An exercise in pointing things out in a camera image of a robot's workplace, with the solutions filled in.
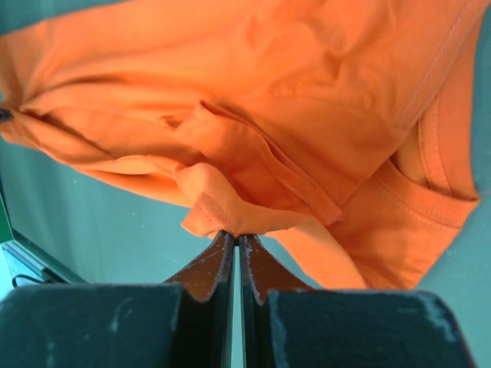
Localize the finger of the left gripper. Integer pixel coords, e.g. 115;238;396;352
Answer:
0;108;12;123

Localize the orange t-shirt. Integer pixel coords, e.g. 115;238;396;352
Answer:
1;1;489;288

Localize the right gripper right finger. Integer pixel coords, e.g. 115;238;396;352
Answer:
239;235;475;367

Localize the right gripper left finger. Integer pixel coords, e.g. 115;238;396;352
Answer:
1;232;235;367

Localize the aluminium rail frame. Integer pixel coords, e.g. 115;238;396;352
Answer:
1;241;69;288

